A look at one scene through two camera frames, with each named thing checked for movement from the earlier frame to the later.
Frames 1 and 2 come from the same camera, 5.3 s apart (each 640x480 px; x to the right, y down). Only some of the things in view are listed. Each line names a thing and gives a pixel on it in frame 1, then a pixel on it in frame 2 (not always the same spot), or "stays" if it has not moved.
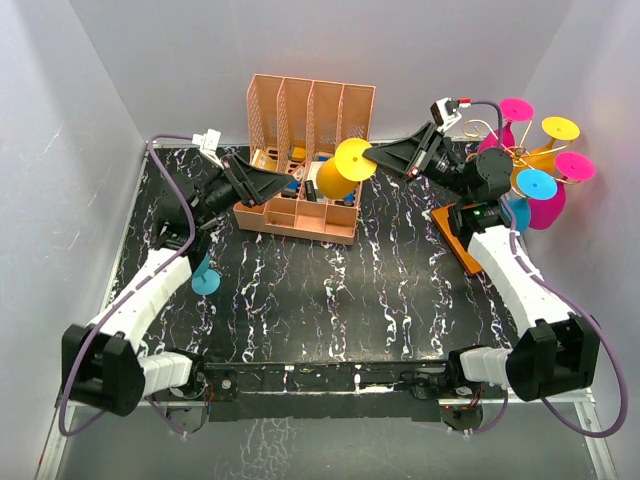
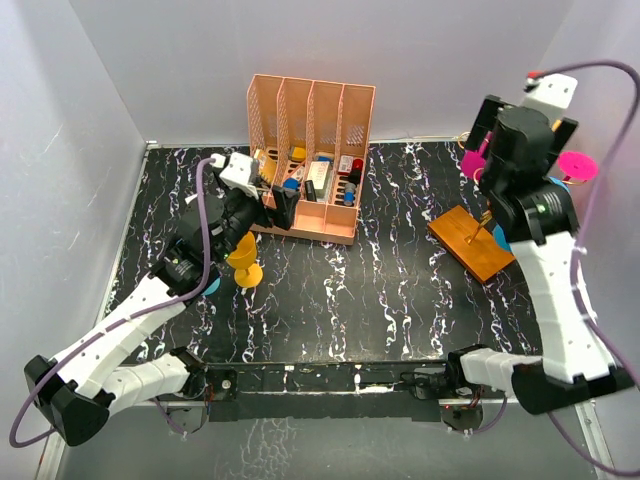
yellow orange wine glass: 339,175 → 242,258
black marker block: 310,191 stays
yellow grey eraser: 297,154 stays
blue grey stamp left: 290,191 stays
